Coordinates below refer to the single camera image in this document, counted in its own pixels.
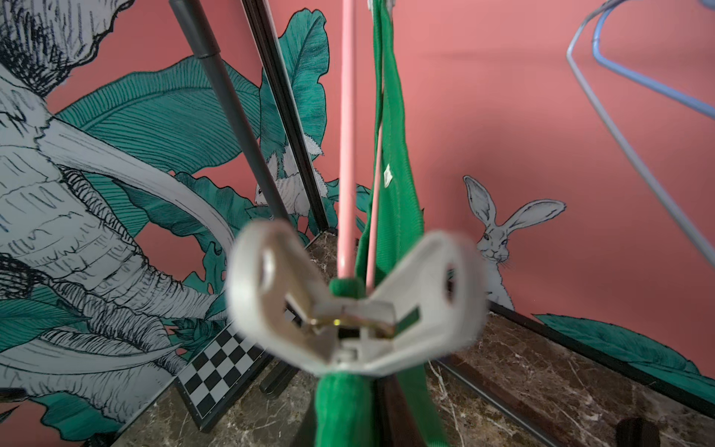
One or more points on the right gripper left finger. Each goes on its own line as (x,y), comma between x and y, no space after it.
(306,434)

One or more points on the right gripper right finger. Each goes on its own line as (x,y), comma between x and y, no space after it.
(396,425)

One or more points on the grey clothespin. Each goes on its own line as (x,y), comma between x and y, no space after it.
(357,302)

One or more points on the pink wire hanger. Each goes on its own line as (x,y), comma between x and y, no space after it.
(348,138)

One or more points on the green tank top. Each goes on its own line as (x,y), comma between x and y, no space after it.
(344,403)

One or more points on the white wire hanger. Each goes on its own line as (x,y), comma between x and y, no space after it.
(681,219)

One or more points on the checkerboard calibration plate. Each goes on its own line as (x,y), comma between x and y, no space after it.
(219,375)

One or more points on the black clothes rack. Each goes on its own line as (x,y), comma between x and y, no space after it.
(234,112)

